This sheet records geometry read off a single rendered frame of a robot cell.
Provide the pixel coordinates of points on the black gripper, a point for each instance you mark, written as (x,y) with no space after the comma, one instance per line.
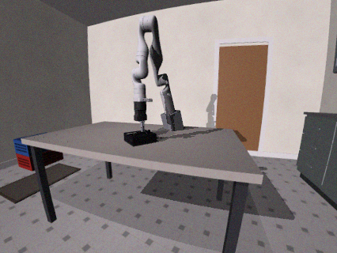
(140,108)

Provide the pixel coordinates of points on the black lighting desk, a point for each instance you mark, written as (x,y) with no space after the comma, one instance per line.
(135,138)

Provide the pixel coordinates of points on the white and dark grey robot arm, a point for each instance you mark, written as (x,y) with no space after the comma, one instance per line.
(149,24)

